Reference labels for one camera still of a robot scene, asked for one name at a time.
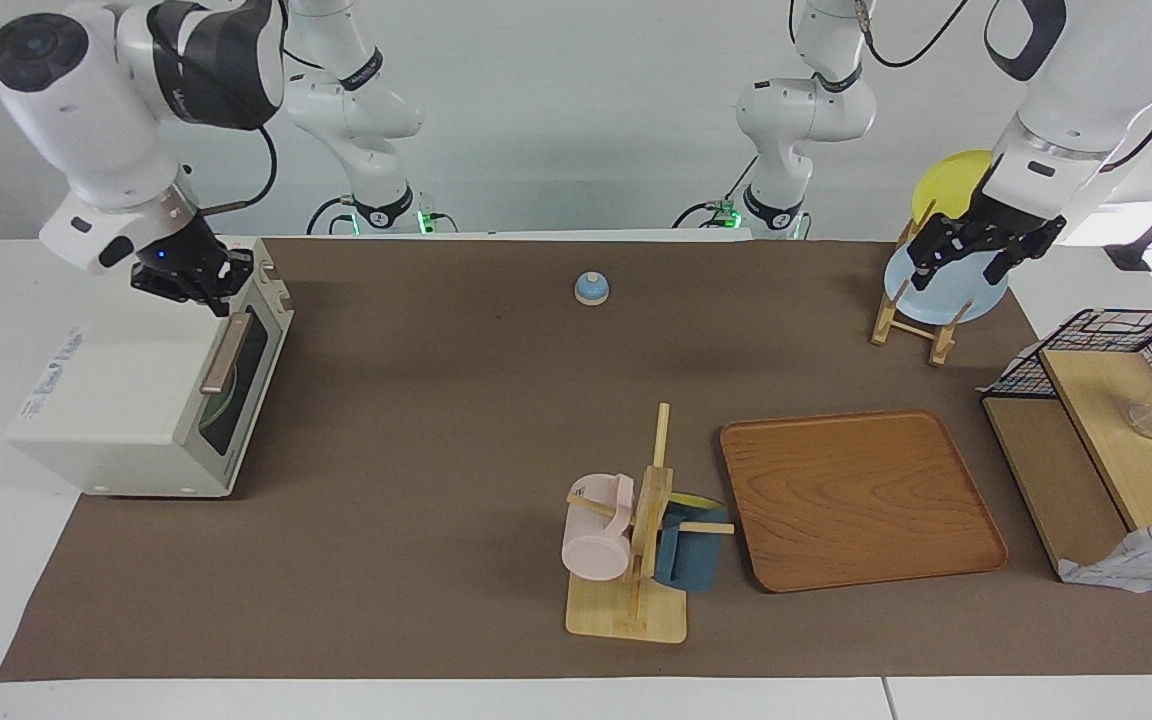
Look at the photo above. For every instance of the dark blue mug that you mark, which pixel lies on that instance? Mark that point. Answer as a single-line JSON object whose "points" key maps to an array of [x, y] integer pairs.
{"points": [[691, 560]]}

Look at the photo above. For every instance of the white crumpled cloth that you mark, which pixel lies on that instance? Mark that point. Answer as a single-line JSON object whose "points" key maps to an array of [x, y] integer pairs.
{"points": [[1136, 565]]}

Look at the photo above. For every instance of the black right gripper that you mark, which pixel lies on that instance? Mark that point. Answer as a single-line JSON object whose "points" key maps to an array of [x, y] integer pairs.
{"points": [[181, 260]]}

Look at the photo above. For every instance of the wooden shelf box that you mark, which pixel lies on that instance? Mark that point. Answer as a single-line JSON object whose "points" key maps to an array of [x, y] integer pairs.
{"points": [[1106, 460]]}

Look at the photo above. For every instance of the wooden mug tree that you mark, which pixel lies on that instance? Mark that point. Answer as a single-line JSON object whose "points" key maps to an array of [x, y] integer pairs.
{"points": [[626, 610]]}

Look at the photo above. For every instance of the light blue plate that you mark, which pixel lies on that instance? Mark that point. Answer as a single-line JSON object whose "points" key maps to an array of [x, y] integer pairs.
{"points": [[956, 295]]}

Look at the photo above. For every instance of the yellow plate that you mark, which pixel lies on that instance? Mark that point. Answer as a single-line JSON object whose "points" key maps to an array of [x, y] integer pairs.
{"points": [[951, 185]]}

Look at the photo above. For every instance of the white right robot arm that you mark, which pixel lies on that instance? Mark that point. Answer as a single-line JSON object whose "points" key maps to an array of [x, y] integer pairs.
{"points": [[86, 110]]}

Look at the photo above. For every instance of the clear glass cup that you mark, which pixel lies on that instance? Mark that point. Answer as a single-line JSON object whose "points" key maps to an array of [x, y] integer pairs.
{"points": [[1148, 420]]}

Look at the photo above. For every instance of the white toaster oven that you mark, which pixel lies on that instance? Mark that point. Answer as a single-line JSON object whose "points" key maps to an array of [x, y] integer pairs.
{"points": [[116, 390]]}

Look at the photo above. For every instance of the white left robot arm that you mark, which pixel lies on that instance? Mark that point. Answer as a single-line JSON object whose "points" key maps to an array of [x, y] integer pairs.
{"points": [[1076, 80]]}

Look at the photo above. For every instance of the wooden plate rack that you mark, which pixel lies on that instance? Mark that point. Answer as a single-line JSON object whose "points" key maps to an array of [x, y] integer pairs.
{"points": [[891, 325]]}

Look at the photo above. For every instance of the pink mug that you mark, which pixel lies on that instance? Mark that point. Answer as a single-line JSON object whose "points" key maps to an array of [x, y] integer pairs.
{"points": [[591, 545]]}

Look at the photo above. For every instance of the brown table mat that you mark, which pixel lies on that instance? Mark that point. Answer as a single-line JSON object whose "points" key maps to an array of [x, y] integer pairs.
{"points": [[416, 450]]}

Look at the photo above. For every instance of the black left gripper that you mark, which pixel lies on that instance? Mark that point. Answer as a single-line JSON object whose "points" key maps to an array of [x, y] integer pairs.
{"points": [[996, 230]]}

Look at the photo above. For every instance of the blue service bell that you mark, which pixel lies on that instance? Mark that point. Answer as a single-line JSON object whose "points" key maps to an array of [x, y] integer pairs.
{"points": [[591, 288]]}

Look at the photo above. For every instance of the brown wooden tray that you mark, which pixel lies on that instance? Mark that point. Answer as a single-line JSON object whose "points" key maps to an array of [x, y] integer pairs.
{"points": [[856, 500]]}

